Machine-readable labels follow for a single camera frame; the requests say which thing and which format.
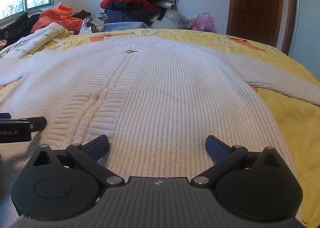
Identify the light blue knit cloth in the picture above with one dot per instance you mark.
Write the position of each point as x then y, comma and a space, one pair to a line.
125, 26

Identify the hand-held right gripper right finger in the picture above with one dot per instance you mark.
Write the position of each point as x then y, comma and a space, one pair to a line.
217, 149

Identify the white script print quilt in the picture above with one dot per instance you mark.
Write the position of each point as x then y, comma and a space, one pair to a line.
37, 38

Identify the white knit sweater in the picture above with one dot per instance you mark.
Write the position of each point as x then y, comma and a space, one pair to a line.
160, 93

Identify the orange plastic bag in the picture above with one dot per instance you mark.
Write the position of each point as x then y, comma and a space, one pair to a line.
57, 18

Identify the yellow carrot print bedsheet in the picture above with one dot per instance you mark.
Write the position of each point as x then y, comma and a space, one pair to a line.
287, 118

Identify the brown wooden door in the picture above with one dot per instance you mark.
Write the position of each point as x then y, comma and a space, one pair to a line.
255, 5

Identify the white and brown patterned bag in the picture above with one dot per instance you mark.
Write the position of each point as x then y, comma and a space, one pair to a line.
91, 26

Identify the brown wooden door frame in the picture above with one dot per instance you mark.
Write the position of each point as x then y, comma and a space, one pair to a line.
290, 10

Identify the clear plastic bag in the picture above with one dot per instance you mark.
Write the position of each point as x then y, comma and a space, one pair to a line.
170, 19

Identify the pink plastic bag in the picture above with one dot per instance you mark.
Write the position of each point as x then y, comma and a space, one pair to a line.
203, 23

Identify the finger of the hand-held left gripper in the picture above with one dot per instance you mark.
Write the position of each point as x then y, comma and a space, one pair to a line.
38, 123

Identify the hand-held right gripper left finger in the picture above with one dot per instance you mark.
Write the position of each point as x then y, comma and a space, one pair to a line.
97, 146

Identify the black clothes by window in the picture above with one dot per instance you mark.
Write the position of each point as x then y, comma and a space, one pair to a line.
17, 28

